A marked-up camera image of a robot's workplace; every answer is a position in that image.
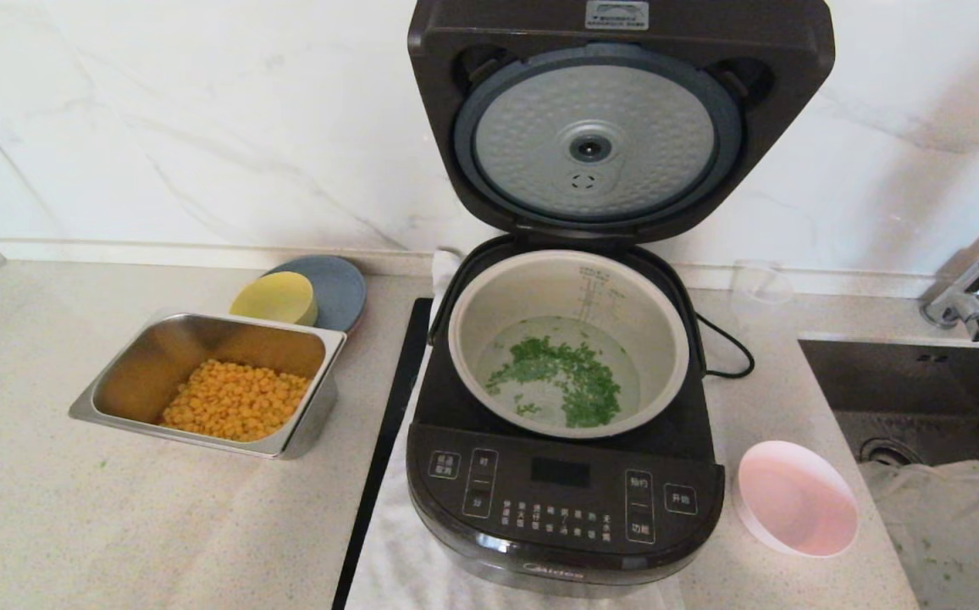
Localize grey inner cooking pot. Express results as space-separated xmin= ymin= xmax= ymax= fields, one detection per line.
xmin=447 ymin=249 xmax=691 ymax=439

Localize black power cable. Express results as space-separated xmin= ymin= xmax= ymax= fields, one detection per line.
xmin=694 ymin=312 xmax=755 ymax=380

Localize grey dimpled inner lid plate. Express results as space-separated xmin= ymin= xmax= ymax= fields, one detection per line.
xmin=454 ymin=44 xmax=744 ymax=228

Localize black rice cooker lid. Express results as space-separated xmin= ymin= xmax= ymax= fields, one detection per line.
xmin=409 ymin=0 xmax=836 ymax=247

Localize black rice cooker body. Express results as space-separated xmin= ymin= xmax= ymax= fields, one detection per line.
xmin=407 ymin=233 xmax=726 ymax=601

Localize white cloth with green bits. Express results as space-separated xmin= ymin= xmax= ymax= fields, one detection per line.
xmin=862 ymin=460 xmax=979 ymax=610

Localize yellow bowl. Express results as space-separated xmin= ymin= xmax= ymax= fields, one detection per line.
xmin=230 ymin=271 xmax=319 ymax=328

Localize yellow corn kernels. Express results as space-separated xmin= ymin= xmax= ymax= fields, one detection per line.
xmin=159 ymin=358 xmax=313 ymax=443

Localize chrome faucet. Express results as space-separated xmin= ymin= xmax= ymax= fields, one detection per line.
xmin=921 ymin=222 xmax=979 ymax=343

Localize long black strip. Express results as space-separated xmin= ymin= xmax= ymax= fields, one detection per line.
xmin=333 ymin=297 xmax=435 ymax=610

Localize stainless steel tray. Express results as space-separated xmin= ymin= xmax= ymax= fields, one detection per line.
xmin=67 ymin=312 xmax=348 ymax=461

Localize chopped green vegetables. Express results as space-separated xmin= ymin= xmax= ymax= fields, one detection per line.
xmin=485 ymin=336 xmax=623 ymax=429

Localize white towel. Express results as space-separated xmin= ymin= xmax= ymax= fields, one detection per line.
xmin=344 ymin=246 xmax=687 ymax=610

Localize white round bowl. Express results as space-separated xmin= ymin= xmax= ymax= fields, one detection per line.
xmin=731 ymin=440 xmax=860 ymax=558

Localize round sink drain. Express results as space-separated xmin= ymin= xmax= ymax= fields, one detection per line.
xmin=860 ymin=438 xmax=918 ymax=468

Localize clear measuring cup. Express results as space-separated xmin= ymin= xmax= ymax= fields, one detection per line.
xmin=731 ymin=261 xmax=795 ymax=327

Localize blue grey plate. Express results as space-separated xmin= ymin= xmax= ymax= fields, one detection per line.
xmin=265 ymin=255 xmax=368 ymax=333

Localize stainless steel sink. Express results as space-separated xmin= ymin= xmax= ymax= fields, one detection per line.
xmin=799 ymin=337 xmax=979 ymax=610

